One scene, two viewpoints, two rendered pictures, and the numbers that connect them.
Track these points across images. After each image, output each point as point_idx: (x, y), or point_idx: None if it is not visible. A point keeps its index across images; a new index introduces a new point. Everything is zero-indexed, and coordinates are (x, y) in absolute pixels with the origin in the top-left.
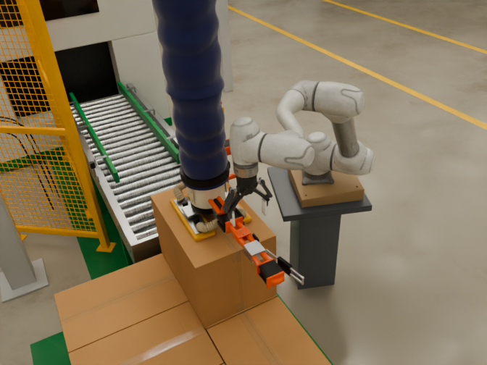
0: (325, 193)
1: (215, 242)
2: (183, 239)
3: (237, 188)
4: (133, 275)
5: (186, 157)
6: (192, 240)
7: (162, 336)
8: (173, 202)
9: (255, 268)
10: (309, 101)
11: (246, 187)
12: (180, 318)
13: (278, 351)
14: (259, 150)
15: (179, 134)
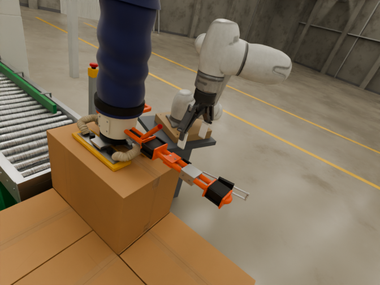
0: (189, 133)
1: (134, 171)
2: (99, 169)
3: (196, 106)
4: (22, 214)
5: (110, 81)
6: (109, 171)
7: (72, 275)
8: (77, 135)
9: (164, 191)
10: None
11: (203, 106)
12: (89, 250)
13: (189, 259)
14: (245, 56)
15: (105, 53)
